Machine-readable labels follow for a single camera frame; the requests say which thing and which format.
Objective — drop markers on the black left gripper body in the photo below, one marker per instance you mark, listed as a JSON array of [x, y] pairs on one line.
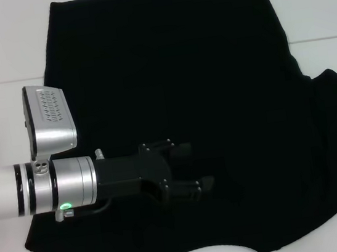
[[125, 172]]

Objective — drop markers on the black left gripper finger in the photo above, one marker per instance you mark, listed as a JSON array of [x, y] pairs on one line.
[[183, 190], [181, 153]]

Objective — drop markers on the black t-shirt with white print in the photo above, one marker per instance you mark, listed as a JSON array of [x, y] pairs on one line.
[[212, 80]]

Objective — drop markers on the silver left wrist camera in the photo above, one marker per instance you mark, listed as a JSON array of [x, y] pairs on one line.
[[50, 123]]

